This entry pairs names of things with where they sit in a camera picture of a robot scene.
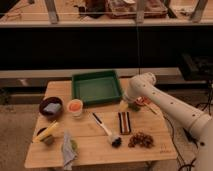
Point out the orange bowl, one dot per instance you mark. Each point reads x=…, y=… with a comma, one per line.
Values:
x=141, y=101

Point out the wooden folding table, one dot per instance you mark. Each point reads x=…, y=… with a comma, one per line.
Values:
x=93, y=145

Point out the grey cloth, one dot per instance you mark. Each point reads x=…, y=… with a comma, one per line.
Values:
x=69, y=151

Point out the dark bowl with cloth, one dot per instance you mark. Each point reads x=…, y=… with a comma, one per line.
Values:
x=51, y=107

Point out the striped rectangular block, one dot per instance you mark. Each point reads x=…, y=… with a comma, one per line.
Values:
x=124, y=121

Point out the brown grape bunch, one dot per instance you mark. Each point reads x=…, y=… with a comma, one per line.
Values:
x=141, y=139

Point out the small dark cup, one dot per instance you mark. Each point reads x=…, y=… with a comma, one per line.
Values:
x=47, y=140

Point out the clear cup orange content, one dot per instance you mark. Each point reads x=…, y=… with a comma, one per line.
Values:
x=75, y=107

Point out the green plastic tray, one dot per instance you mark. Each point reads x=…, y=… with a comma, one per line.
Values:
x=96, y=87

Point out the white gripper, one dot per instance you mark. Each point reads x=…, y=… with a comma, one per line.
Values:
x=127, y=98

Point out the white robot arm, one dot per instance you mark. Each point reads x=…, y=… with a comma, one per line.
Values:
x=195, y=121

